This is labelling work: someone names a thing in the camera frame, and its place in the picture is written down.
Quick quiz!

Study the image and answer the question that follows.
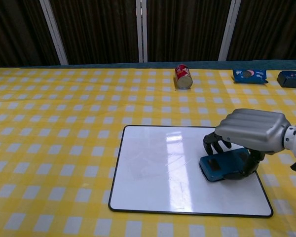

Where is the blue cookie packet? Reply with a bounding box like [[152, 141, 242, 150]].
[[231, 69, 269, 84]]

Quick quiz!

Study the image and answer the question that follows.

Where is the red snack can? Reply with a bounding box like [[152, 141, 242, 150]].
[[174, 64, 193, 89]]

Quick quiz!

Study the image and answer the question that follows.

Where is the dark pleated curtain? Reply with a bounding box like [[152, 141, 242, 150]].
[[0, 0, 296, 71]]

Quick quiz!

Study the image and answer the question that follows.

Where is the white dry-erase board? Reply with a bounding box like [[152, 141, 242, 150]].
[[108, 125, 274, 218]]

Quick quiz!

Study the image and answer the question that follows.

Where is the white frame post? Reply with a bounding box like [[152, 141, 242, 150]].
[[39, 0, 69, 66], [135, 0, 148, 63], [218, 0, 242, 61]]

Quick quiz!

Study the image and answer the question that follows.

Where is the dark blue box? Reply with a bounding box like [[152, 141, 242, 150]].
[[276, 70, 296, 89]]

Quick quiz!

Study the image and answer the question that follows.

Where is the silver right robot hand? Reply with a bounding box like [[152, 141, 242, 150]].
[[203, 108, 291, 180]]

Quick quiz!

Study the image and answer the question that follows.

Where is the yellow white checkered tablecloth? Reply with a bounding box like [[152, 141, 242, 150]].
[[0, 66, 296, 237]]

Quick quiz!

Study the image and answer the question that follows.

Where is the blue whiteboard eraser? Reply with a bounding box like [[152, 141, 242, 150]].
[[199, 148, 250, 183]]

